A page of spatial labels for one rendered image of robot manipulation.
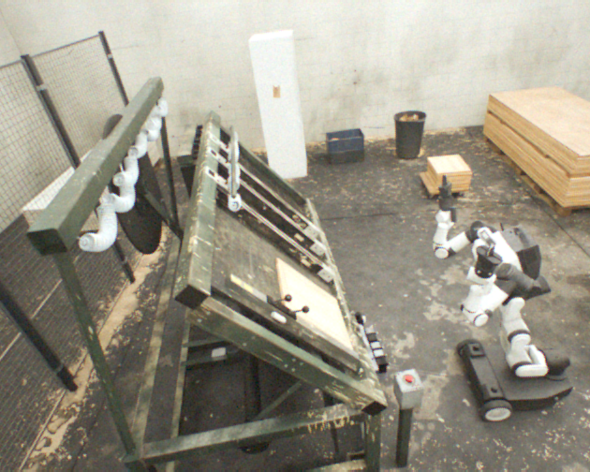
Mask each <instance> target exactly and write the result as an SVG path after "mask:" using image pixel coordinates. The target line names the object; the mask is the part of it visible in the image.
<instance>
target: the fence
mask: <svg viewBox="0 0 590 472"><path fill-rule="evenodd" d="M233 277H235V278H237V279H238V280H240V281H241V284H240V285H239V284H238V283H236V282H235V281H233ZM244 284H246V283H245V282H244V281H242V280H241V279H239V278H238V277H236V276H234V275H233V274H231V275H230V276H228V277H227V278H226V287H228V288H230V289H232V290H234V291H235V292H237V293H238V294H240V295H242V296H243V297H245V298H246V299H247V300H249V301H251V302H253V303H255V304H256V305H258V306H260V307H261V308H263V309H265V310H266V311H268V312H270V313H272V312H275V313H277V314H279V315H280V316H282V317H284V318H285V319H286V323H287V324H289V325H291V326H292V327H294V328H296V329H297V330H299V329H301V328H302V327H304V328H305V329H307V330H308V331H310V332H311V333H312V335H313V339H314V340H316V341H318V342H319V343H321V344H322V345H323V346H325V347H327V348H329V349H331V350H332V351H334V352H336V353H337V354H339V355H341V356H342V357H344V358H346V359H347V360H349V361H351V362H353V363H354V364H356V363H357V362H358V361H360V358H359V355H358V353H356V352H355V351H353V350H352V349H350V348H348V347H346V346H345V345H343V344H342V343H340V342H338V341H337V340H335V339H334V338H332V337H330V336H329V335H328V334H327V333H325V332H323V331H321V330H320V329H318V328H317V327H315V326H313V325H312V324H310V323H309V322H307V321H305V320H304V319H302V318H301V317H299V316H297V315H296V316H297V320H295V319H293V318H291V317H289V316H288V315H286V314H284V313H283V312H281V311H280V310H278V309H276V308H275V307H273V306H272V305H270V304H268V303H267V297H266V295H264V294H262V293H261V292H259V291H258V290H256V289H255V288H252V287H251V286H249V285H248V284H246V285H248V286H249V287H251V288H252V290H253V292H251V291H250V290H248V289H246V288H245V287H244Z"/></svg>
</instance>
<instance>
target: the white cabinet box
mask: <svg viewBox="0 0 590 472"><path fill-rule="evenodd" d="M248 43H249V49H250V54H251V60H252V66H253V71H254V77H255V83H256V88H257V94H258V104H259V110H260V116H261V122H262V127H263V133H264V139H265V144H266V150H267V156H268V161H269V167H270V168H271V169H273V170H274V171H275V172H276V173H277V174H279V175H280V176H281V177H282V178H283V179H286V178H295V177H304V176H307V174H306V152H305V143H304V134H303V125H302V108H301V100H300V90H299V82H298V72H297V64H296V55H295V46H294V37H293V30H287V31H279V32H271V33H264V34H256V35H253V36H252V37H251V38H250V39H249V41H248Z"/></svg>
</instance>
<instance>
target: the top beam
mask: <svg viewBox="0 0 590 472"><path fill-rule="evenodd" d="M220 125H221V117H220V116H219V115H218V114H216V113H215V112H214V111H213V110H211V111H210V112H209V113H208V114H207V116H206V117H205V118H204V124H203V129H202V134H201V139H200V145H199V154H198V160H197V166H196V170H195V176H194V181H193V186H192V192H191V197H190V202H189V207H188V213H187V218H186V223H185V229H184V238H183V244H182V249H181V255H180V260H179V265H178V271H177V275H176V281H175V287H174V291H173V297H172V298H173V299H174V300H175V301H177V302H179V303H181V304H183V305H185V306H187V307H189V308H191V309H193V310H195V309H196V308H197V307H198V306H199V305H200V304H201V303H202V302H204V301H205V300H206V299H207V298H208V297H209V296H210V292H211V277H212V262H213V247H214V217H215V202H216V187H217V182H216V181H214V180H213V179H211V178H210V177H209V176H208V175H206V174H205V170H206V166H207V167H209V168H210V169H211V170H213V171H214V172H215V173H217V171H218V161H217V160H216V159H215V158H213V157H212V156H211V155H210V154H208V147H209V146H210V147H211V148H212V149H213V150H215V151H216V152H217V153H218V154H219V146H218V145H217V144H215V143H214V142H213V141H212V140H210V133H212V134H213V135H214V136H215V137H216V138H218V139H219V140H220Z"/></svg>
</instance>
